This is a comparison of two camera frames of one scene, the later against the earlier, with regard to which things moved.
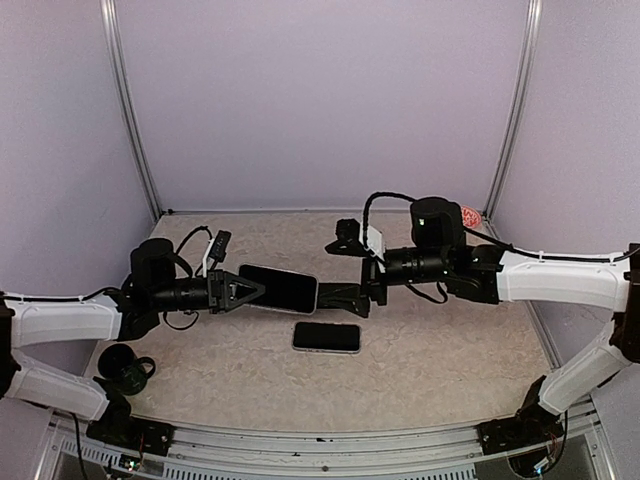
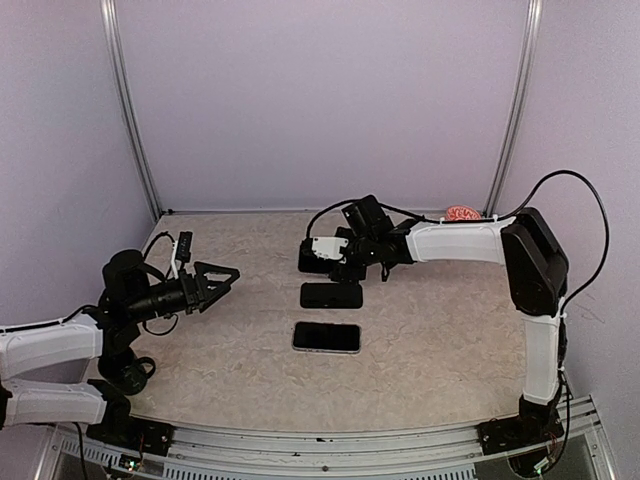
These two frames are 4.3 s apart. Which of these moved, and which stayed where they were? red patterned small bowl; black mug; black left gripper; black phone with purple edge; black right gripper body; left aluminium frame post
Moved: black right gripper body; black left gripper; black phone with purple edge
Stayed: red patterned small bowl; left aluminium frame post; black mug
